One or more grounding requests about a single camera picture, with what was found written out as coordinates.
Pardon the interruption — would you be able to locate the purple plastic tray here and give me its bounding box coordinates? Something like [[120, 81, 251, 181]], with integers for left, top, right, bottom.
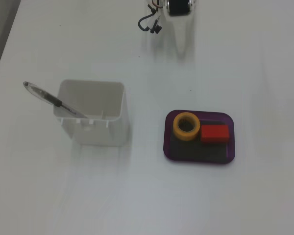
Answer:
[[163, 109, 237, 165]]

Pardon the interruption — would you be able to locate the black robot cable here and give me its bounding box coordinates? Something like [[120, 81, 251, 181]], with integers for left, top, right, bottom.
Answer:
[[138, 0, 162, 34]]

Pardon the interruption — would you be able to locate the yellow tape roll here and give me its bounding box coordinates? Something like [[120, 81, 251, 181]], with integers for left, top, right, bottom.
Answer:
[[172, 112, 201, 141]]

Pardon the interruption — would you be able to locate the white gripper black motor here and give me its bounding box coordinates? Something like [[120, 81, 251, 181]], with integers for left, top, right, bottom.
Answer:
[[161, 0, 196, 61]]

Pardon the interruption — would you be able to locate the clear ballpoint pen black grip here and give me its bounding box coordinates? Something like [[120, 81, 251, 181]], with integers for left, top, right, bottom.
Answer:
[[23, 81, 90, 119]]

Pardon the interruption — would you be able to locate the white square plastic container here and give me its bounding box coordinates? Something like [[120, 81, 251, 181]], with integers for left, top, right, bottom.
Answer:
[[53, 79, 127, 147]]

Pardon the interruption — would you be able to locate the red rectangular block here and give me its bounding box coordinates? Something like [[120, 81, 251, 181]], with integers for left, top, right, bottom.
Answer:
[[200, 124, 230, 144]]

